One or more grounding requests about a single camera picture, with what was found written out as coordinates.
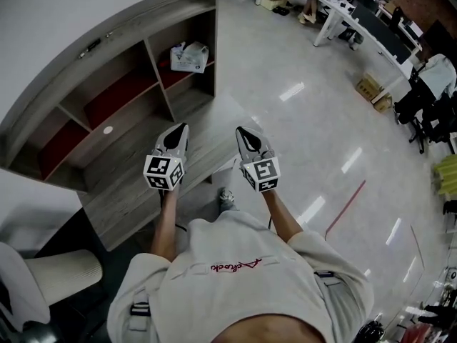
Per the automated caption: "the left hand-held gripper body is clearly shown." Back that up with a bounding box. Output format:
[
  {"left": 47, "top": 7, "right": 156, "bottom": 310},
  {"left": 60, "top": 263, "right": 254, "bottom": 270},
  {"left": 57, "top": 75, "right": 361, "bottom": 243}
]
[{"left": 143, "top": 146, "right": 189, "bottom": 192}]

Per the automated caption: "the wooden cubby shelf unit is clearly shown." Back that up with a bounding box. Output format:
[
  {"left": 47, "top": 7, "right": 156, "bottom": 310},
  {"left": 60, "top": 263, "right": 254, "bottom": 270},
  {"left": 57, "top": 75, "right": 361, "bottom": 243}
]
[{"left": 0, "top": 0, "right": 219, "bottom": 192}]

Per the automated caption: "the lime green ribbed object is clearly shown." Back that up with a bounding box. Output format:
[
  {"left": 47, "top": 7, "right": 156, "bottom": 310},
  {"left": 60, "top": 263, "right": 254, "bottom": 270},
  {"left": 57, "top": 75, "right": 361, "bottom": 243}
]
[{"left": 433, "top": 154, "right": 457, "bottom": 196}]

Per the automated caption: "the person's white t-shirt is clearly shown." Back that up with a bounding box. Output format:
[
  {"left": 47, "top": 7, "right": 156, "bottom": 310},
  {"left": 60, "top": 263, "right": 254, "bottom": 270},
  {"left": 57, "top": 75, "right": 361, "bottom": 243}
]
[{"left": 106, "top": 209, "right": 376, "bottom": 343}]

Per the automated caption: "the white long office table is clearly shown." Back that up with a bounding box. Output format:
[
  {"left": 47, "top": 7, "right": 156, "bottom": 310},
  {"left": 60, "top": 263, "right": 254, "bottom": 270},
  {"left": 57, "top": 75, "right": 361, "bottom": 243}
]
[{"left": 256, "top": 0, "right": 424, "bottom": 81}]

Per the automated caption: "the person's right forearm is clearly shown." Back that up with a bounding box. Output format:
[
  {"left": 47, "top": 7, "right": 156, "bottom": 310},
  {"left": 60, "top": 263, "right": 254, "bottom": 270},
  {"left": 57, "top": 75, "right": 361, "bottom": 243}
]
[{"left": 262, "top": 188, "right": 305, "bottom": 244}]

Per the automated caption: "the person's grey sneaker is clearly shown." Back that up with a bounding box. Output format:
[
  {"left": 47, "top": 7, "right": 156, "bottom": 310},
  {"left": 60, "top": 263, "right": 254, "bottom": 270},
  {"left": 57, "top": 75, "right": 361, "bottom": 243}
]
[{"left": 218, "top": 187, "right": 239, "bottom": 212}]

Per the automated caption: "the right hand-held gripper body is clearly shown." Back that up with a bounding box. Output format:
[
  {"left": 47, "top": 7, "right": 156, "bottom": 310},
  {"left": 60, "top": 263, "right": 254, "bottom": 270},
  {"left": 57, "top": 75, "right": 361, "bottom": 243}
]
[{"left": 238, "top": 150, "right": 282, "bottom": 194}]

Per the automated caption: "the person's left forearm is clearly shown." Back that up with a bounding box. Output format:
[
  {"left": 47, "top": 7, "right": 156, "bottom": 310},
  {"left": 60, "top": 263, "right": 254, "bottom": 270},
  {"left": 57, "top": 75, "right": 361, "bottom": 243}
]
[{"left": 149, "top": 187, "right": 184, "bottom": 264}]

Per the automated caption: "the grey wood-grain board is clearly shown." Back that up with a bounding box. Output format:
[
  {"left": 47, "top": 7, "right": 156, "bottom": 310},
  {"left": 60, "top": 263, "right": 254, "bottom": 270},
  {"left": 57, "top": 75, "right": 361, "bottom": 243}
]
[{"left": 46, "top": 91, "right": 265, "bottom": 253}]

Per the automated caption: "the cardboard box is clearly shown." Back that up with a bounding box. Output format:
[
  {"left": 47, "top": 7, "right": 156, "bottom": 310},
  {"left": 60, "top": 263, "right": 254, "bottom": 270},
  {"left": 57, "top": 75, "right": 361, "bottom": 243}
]
[
  {"left": 371, "top": 94, "right": 393, "bottom": 113},
  {"left": 356, "top": 71, "right": 386, "bottom": 101}
]

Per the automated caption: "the white plastic wipes packet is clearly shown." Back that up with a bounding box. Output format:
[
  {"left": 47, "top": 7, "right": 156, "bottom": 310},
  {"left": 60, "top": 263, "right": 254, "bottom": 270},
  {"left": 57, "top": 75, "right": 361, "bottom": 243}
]
[{"left": 169, "top": 41, "right": 210, "bottom": 74}]

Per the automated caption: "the dark table partition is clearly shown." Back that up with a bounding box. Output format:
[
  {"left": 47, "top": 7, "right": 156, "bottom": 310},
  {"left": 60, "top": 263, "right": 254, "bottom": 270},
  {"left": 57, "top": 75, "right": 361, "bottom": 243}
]
[{"left": 351, "top": 4, "right": 413, "bottom": 66}]

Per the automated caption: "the grey harness strap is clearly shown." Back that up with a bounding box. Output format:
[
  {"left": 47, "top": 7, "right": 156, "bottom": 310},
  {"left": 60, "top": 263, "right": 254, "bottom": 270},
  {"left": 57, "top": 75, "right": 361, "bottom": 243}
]
[
  {"left": 129, "top": 290, "right": 151, "bottom": 332},
  {"left": 313, "top": 269, "right": 338, "bottom": 286}
]

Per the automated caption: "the black wall television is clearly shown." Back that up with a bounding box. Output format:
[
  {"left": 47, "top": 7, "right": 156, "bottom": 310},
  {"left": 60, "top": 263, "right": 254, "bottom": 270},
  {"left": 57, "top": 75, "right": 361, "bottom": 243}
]
[{"left": 423, "top": 19, "right": 457, "bottom": 59}]

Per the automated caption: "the person's head and neck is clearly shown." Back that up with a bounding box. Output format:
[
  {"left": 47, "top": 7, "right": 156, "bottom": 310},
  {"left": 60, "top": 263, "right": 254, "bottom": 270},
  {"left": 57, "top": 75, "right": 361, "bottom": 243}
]
[{"left": 217, "top": 312, "right": 324, "bottom": 343}]

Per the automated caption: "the black office chair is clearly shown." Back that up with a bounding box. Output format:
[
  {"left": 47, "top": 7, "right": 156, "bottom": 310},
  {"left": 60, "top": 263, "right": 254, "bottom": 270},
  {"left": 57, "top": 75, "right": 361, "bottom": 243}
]
[{"left": 394, "top": 94, "right": 457, "bottom": 156}]

